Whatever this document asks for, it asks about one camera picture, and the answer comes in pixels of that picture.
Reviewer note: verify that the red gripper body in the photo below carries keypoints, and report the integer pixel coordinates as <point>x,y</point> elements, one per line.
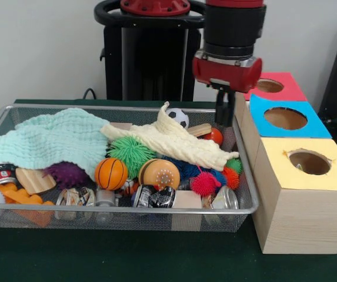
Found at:
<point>230,75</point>

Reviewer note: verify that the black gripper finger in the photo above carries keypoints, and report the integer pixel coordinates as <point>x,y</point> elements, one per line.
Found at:
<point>219,108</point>
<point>228,111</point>

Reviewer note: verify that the colourful polka dot cloth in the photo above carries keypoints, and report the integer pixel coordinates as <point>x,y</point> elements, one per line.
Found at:
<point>299,167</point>

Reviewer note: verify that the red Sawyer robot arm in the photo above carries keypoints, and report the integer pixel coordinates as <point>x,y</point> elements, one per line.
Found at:
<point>233,26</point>

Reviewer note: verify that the wooden box with three holes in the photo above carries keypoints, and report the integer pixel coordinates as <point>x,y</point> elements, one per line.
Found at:
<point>300,220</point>

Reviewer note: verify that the shallow mesh bin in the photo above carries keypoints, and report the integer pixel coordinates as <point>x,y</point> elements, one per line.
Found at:
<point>127,218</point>

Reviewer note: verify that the small toy soccer ball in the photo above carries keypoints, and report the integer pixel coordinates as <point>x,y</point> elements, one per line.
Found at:
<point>180,116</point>

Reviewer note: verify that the cream waffle cloth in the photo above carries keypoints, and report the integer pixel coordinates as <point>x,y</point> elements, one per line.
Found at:
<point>180,144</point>

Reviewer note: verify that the crushed silver can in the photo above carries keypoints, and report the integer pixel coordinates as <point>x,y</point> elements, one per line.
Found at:
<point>228,199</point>

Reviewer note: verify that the hamburger toy ball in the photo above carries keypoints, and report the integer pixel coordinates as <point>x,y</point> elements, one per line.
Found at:
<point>158,174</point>

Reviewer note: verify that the green spiky rubber ball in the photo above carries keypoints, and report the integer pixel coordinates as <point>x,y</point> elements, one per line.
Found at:
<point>127,151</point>

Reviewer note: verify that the orange toy basketball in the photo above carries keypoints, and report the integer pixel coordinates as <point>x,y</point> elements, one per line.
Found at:
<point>110,174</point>

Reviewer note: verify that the purple spiky rubber ball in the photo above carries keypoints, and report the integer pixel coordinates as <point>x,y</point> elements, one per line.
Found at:
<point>66,174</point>

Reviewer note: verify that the mint green waffle cloth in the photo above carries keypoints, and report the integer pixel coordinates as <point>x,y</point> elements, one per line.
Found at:
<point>53,138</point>

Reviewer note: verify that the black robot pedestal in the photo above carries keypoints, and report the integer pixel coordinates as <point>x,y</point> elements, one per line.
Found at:
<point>144,73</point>

